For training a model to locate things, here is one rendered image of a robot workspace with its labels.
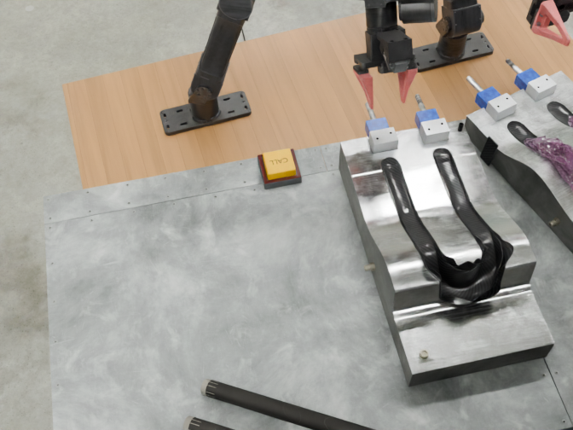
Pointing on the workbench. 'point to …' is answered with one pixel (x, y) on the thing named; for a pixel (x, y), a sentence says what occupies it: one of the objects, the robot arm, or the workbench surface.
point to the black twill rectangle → (489, 151)
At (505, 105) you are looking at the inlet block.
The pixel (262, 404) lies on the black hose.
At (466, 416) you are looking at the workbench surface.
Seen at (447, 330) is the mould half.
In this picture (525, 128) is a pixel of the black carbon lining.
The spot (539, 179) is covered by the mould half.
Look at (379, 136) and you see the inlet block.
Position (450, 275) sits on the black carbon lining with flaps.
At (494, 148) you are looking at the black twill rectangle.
